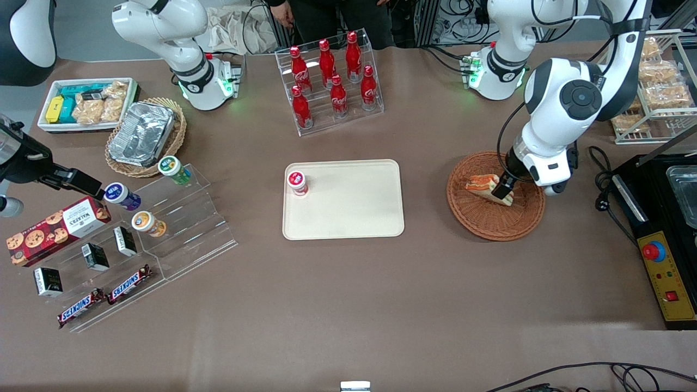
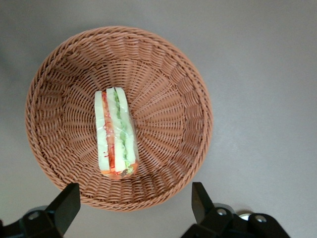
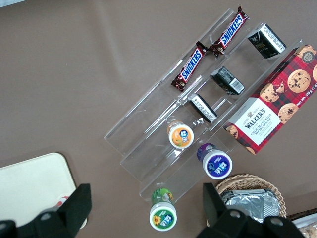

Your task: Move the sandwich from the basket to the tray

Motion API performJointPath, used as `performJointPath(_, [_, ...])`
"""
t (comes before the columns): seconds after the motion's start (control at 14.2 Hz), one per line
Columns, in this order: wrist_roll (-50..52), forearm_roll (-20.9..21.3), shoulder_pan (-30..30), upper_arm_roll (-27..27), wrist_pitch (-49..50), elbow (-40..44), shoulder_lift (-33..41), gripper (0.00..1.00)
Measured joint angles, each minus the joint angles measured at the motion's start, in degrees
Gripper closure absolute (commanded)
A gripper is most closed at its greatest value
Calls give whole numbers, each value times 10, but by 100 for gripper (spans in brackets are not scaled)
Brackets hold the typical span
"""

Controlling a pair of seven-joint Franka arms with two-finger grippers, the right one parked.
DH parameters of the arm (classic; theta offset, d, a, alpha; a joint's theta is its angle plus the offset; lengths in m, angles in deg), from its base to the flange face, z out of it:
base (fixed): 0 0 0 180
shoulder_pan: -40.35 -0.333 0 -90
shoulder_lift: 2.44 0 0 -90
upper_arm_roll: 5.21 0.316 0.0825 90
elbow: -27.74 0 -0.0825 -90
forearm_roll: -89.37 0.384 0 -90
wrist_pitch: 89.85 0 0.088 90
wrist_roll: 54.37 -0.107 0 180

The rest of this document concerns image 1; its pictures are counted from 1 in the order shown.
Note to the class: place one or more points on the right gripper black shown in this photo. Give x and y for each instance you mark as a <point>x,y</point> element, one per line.
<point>24,166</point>

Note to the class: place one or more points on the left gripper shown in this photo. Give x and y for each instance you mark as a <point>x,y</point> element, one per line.
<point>512,165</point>

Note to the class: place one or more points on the plastic-wrapped sandwich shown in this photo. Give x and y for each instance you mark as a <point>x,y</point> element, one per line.
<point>479,183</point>

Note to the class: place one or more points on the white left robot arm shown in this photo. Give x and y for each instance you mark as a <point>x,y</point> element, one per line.
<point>566,98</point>

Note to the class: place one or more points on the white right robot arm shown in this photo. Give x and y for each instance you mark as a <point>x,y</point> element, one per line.
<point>163,27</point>

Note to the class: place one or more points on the brown wicker basket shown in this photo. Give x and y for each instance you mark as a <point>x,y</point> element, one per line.
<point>490,220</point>

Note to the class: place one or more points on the aluminium foil tray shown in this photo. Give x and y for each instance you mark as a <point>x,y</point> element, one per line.
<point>141,133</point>

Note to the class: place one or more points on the light wicker basket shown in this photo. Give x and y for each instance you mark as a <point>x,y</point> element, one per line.
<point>177,130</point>

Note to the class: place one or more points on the cream plastic tray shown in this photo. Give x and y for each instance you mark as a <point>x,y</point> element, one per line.
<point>348,207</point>

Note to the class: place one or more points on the steel machine tray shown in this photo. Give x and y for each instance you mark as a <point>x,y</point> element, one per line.
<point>685,190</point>

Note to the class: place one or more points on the purple yogurt bottle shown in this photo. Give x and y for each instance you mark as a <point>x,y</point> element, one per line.
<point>120,195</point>

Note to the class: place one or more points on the red Walkers shortbread box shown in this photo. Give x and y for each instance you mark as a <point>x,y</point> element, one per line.
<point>57,231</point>

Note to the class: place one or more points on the small black carton box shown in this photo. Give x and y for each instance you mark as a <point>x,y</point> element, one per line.
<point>48,282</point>
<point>95,257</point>
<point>125,241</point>

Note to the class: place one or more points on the orange yogurt bottle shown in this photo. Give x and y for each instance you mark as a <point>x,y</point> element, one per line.
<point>146,223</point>

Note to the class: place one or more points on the clear cookie packet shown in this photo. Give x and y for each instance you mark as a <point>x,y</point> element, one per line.
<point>88,111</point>
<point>116,90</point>
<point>113,110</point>

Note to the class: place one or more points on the teal snack box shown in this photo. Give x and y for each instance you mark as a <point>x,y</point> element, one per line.
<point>68,111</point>
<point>79,89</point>

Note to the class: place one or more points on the yellow snack box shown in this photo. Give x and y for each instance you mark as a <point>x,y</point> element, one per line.
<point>54,109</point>

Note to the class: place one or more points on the green yogurt bottle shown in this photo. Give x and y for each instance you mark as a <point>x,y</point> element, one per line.
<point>171,167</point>

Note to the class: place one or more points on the white plastic bin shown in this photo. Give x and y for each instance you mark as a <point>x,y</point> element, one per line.
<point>46,87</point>

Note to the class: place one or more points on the Snickers chocolate bar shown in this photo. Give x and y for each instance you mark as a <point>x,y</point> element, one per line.
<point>81,308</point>
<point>129,284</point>

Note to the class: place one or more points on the clear acrylic tiered stand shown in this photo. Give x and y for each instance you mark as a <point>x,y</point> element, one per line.
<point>185,239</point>

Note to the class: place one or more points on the wrapped bread pack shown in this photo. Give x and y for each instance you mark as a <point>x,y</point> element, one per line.
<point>668,96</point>
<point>650,48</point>
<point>626,123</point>
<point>659,71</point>

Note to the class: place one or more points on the black machine with yellow panel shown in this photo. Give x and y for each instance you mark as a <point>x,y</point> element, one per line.
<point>648,212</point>

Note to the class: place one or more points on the clear acrylic bottle stand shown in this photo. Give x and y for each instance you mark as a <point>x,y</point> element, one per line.
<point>375,117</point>

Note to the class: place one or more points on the red emergency stop button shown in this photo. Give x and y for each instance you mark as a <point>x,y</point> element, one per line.
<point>653,251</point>

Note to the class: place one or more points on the red cola bottle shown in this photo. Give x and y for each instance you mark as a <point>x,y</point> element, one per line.
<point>298,69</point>
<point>353,55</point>
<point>368,88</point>
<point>338,98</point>
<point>301,109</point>
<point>326,62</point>

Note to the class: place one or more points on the red-capped white bottle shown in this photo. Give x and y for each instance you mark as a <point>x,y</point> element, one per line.
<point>297,181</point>

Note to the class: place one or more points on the white plastic bag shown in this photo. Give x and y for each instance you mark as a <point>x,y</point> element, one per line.
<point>228,30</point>

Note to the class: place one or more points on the person in dark clothes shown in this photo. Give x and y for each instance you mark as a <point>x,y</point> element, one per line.
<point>337,19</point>

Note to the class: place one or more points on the small white device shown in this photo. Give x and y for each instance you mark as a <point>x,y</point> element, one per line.
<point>355,386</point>

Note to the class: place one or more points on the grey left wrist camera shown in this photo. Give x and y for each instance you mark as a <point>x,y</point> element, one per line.
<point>555,189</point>

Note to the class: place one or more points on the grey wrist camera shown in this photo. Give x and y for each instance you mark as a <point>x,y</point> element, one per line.
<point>10,207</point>
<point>555,189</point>

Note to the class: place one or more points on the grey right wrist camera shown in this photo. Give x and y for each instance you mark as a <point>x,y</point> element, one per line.
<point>10,207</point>

